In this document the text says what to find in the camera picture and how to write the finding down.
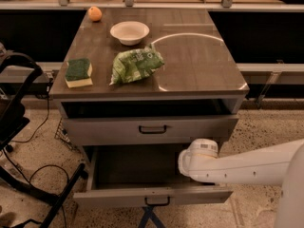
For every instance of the grey drawer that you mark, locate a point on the grey drawer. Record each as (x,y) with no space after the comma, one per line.
(149,130)
(143,175)

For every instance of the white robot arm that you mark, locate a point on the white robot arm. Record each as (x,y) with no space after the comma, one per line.
(281,165)

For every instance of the grey drawer cabinet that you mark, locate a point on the grey drawer cabinet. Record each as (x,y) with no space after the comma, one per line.
(199,76)

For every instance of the grey top drawer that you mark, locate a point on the grey top drawer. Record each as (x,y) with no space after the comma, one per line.
(149,130)

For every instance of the green chip bag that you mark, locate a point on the green chip bag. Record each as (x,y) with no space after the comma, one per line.
(135,64)

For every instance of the white bowl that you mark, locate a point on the white bowl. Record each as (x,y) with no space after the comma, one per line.
(129,33)

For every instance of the green yellow sponge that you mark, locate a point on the green yellow sponge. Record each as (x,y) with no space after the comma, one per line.
(78,73)

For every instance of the blue tape cross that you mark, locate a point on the blue tape cross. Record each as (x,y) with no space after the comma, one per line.
(148,214)

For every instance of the orange fruit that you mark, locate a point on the orange fruit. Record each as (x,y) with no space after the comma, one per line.
(94,14)

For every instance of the wire basket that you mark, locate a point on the wire basket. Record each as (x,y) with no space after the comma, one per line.
(62,136)

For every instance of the black chair frame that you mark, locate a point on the black chair frame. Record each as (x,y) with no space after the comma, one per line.
(12,121)

